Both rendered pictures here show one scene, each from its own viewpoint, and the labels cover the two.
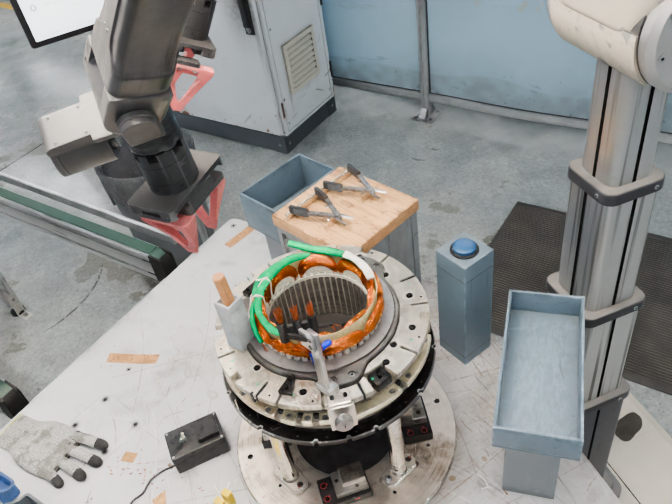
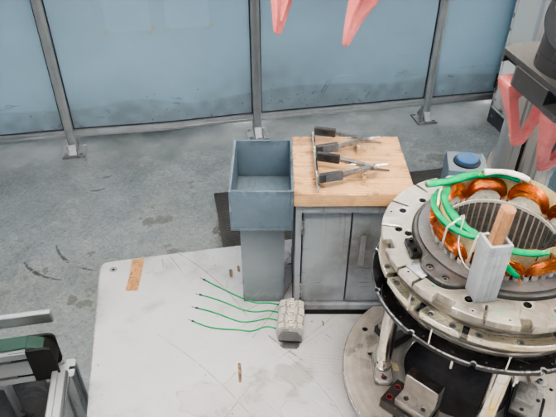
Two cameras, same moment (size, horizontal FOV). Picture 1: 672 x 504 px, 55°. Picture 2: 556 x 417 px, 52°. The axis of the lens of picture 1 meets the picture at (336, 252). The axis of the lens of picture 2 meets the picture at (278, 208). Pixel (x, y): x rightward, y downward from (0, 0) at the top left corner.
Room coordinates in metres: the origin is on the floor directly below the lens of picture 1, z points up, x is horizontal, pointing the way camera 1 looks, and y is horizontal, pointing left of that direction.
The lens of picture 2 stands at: (0.52, 0.70, 1.60)
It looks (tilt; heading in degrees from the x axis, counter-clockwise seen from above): 37 degrees down; 310
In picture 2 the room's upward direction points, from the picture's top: straight up
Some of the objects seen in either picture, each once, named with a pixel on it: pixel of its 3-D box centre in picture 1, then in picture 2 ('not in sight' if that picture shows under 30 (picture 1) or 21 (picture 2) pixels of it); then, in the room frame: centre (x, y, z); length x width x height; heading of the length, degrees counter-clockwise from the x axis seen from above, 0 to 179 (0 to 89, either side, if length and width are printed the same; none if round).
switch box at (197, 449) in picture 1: (196, 440); not in sight; (0.69, 0.31, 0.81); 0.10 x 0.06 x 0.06; 108
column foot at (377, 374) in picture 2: not in sight; (382, 366); (0.77, 0.12, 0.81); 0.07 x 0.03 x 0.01; 128
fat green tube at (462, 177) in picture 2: (331, 255); (472, 178); (0.73, 0.01, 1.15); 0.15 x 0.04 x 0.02; 46
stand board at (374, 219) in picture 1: (344, 212); (349, 169); (0.96, -0.03, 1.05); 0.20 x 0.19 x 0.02; 40
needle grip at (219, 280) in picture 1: (224, 291); (500, 227); (0.64, 0.16, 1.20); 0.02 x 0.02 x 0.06
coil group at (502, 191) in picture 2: (352, 272); (486, 189); (0.72, -0.02, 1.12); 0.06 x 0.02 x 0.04; 46
